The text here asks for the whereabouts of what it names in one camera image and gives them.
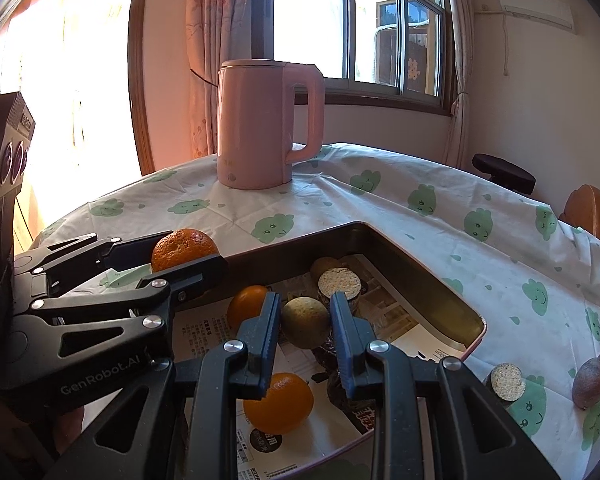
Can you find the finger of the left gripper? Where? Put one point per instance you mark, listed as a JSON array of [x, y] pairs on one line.
[[152, 293], [70, 263]]

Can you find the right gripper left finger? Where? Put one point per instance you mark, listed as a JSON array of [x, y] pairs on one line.
[[179, 420]]

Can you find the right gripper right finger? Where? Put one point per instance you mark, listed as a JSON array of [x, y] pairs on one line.
[[432, 419]]

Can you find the large textured orange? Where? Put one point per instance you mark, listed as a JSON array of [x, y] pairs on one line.
[[181, 246]]

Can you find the chocolate layered snack cake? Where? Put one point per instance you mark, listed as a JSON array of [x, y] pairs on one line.
[[506, 382]]

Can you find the smooth small orange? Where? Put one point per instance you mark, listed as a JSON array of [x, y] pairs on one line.
[[246, 304], [288, 402]]

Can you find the brown stemmed round fruit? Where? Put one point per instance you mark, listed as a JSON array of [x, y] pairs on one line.
[[586, 384]]

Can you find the small brown longan fruit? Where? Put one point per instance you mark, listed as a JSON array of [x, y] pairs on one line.
[[322, 265]]

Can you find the dark dried round fruit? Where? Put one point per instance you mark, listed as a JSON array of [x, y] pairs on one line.
[[325, 355]]

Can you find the person's left hand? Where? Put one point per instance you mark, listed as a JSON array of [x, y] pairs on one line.
[[17, 439]]

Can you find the pink tin box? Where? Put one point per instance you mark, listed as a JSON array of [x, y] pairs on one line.
[[383, 294]]

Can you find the white cloud-print tablecloth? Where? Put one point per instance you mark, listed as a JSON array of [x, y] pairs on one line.
[[534, 279]]

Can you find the pink electric kettle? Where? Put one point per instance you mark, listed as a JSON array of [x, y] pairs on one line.
[[256, 121]]

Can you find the black round stool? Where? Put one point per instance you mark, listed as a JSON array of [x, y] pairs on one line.
[[505, 173]]

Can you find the brown leather chair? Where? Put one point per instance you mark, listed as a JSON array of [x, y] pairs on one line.
[[583, 209]]

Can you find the pink left curtain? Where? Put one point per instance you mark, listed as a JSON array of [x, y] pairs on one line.
[[209, 27]]

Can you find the pink curtain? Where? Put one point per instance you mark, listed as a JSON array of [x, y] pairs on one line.
[[463, 25], [209, 27]]

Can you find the white air conditioner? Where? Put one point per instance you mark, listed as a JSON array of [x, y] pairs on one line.
[[548, 12]]

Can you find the pink right curtain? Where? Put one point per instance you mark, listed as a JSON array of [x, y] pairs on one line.
[[463, 25]]

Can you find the window with frame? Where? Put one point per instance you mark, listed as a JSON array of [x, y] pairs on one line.
[[389, 53]]

